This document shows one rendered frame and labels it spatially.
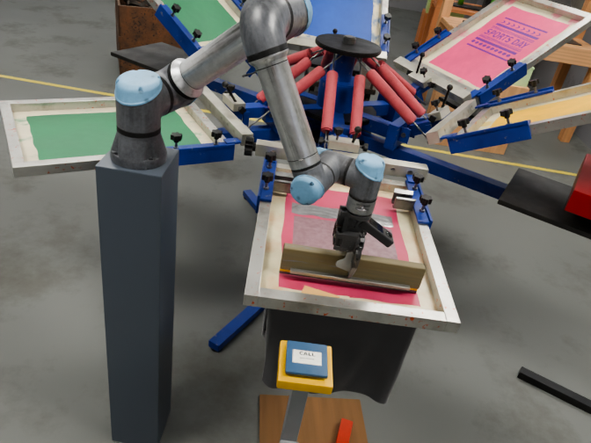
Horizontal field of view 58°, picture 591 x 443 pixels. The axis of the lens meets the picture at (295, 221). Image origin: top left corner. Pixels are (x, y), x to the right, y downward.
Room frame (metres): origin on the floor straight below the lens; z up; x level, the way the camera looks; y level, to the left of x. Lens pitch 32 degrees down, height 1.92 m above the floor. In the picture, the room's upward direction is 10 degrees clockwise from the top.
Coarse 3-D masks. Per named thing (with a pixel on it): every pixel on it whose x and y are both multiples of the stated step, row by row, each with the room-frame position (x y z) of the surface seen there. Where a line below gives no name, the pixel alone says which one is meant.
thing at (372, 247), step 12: (384, 204) 1.74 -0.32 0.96; (396, 216) 1.66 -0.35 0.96; (396, 228) 1.58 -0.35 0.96; (372, 240) 1.48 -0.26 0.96; (396, 240) 1.51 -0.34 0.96; (372, 252) 1.41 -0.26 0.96; (384, 252) 1.42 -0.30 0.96; (396, 252) 1.43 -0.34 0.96; (348, 288) 1.21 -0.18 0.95; (360, 288) 1.22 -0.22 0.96; (372, 288) 1.23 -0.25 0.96; (384, 288) 1.24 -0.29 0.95; (384, 300) 1.18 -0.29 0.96; (396, 300) 1.19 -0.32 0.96; (408, 300) 1.20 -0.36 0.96
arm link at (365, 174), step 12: (360, 156) 1.23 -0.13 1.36; (372, 156) 1.24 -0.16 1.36; (348, 168) 1.22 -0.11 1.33; (360, 168) 1.20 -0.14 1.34; (372, 168) 1.19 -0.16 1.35; (348, 180) 1.21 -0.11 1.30; (360, 180) 1.20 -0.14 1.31; (372, 180) 1.19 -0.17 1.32; (360, 192) 1.19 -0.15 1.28; (372, 192) 1.20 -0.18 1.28
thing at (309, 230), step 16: (336, 192) 1.76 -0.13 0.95; (288, 208) 1.59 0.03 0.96; (288, 224) 1.49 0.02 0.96; (304, 224) 1.50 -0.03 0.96; (320, 224) 1.52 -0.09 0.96; (288, 240) 1.39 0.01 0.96; (304, 240) 1.41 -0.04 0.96; (320, 240) 1.43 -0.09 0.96; (320, 288) 1.18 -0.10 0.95; (336, 288) 1.20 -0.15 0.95
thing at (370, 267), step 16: (288, 256) 1.20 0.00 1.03; (304, 256) 1.21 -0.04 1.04; (320, 256) 1.21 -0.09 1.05; (336, 256) 1.21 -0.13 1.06; (368, 256) 1.24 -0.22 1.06; (336, 272) 1.21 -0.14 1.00; (368, 272) 1.22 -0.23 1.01; (384, 272) 1.22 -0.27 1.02; (400, 272) 1.22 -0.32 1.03; (416, 272) 1.23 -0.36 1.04; (416, 288) 1.23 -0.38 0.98
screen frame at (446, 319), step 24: (288, 168) 1.82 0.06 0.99; (264, 216) 1.45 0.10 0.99; (264, 240) 1.32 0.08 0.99; (432, 240) 1.49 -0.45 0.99; (432, 264) 1.35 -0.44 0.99; (264, 288) 1.10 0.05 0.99; (432, 288) 1.27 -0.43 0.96; (312, 312) 1.07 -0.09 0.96; (336, 312) 1.08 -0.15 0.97; (360, 312) 1.08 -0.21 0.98; (384, 312) 1.09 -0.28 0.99; (408, 312) 1.11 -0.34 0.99; (432, 312) 1.12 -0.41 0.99; (456, 312) 1.14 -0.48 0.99
